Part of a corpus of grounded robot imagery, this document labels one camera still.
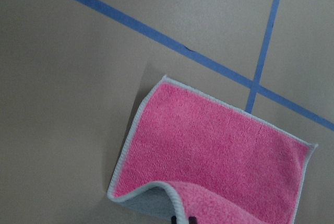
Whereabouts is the pink and grey towel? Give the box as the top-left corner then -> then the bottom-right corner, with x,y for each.
107,76 -> 316,223

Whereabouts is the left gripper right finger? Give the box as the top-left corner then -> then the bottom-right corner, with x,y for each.
188,216 -> 197,224

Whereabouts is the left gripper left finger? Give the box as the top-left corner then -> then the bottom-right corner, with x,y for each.
171,216 -> 177,224

